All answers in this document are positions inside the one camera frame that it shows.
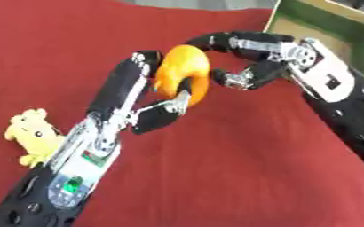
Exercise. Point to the tan cardboard box green inside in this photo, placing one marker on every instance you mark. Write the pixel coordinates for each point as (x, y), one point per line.
(330, 32)

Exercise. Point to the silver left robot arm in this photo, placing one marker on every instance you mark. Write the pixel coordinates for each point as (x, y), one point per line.
(55, 177)

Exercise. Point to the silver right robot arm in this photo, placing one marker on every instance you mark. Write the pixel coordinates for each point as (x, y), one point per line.
(340, 97)

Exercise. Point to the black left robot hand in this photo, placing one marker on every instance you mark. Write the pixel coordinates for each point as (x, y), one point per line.
(119, 85)

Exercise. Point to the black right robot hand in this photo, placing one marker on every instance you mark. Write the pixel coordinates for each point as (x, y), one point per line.
(258, 48)

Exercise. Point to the yellow soft toy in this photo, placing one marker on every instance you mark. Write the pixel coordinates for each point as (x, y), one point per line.
(34, 136)

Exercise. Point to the orange toy fruit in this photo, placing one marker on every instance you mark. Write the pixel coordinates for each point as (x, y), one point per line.
(182, 74)

